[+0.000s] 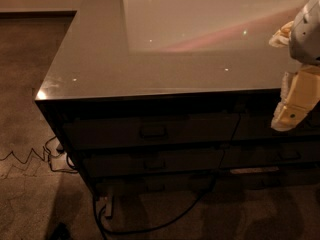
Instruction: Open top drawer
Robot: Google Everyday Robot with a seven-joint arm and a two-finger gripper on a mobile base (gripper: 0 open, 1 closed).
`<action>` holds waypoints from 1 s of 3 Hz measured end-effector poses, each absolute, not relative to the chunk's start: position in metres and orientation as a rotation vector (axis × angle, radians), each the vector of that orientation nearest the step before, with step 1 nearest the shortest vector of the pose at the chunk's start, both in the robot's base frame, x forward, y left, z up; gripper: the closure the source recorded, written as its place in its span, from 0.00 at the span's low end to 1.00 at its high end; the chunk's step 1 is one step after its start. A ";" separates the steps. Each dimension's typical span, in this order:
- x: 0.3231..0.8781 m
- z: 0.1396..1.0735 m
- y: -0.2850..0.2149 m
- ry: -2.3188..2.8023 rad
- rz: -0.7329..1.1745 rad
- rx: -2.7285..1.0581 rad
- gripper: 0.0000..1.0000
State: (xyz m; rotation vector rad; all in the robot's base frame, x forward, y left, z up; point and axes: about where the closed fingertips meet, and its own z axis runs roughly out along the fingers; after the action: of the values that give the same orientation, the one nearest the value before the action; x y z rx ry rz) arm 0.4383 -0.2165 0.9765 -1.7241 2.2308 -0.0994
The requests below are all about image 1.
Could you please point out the dark grey drawer cabinet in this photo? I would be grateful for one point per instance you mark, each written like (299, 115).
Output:
(147, 58)

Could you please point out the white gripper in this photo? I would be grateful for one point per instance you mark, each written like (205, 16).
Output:
(306, 37)

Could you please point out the drawer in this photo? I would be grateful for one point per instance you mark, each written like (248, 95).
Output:
(156, 183)
(246, 156)
(258, 126)
(146, 131)
(155, 162)

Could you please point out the dark object on floor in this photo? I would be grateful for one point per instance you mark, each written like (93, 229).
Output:
(60, 233)

